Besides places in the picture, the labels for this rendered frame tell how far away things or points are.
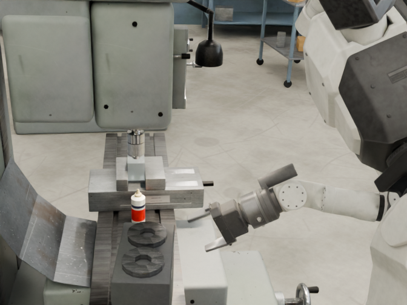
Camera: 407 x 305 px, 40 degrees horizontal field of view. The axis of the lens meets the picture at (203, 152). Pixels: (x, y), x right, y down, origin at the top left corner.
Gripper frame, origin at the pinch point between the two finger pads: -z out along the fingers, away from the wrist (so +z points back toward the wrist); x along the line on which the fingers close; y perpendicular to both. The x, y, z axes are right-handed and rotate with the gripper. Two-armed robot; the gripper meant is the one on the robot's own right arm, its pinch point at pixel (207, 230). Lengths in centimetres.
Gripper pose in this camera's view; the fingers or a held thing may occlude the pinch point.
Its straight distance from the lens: 142.6
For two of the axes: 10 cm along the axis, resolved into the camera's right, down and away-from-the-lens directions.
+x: -4.2, -7.8, -4.7
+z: 9.0, -4.1, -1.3
